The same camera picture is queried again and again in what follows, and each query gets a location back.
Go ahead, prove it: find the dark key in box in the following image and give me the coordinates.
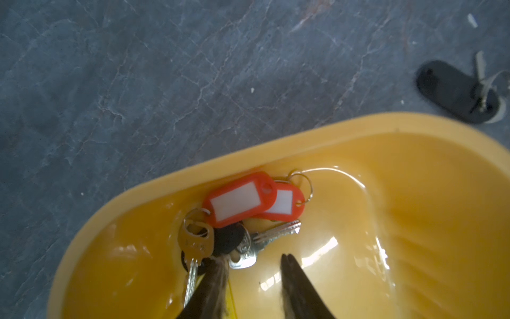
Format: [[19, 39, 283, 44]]
[[181, 222, 246, 276]]

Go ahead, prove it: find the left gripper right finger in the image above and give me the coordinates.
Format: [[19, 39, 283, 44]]
[[280, 254, 335, 318]]

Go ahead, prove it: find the yellow plastic storage box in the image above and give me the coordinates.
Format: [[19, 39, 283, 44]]
[[47, 113, 509, 318]]

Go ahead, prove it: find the black tag key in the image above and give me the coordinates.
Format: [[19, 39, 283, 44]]
[[416, 51, 509, 124]]

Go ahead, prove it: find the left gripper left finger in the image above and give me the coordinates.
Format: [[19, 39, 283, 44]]
[[177, 255, 230, 319]]

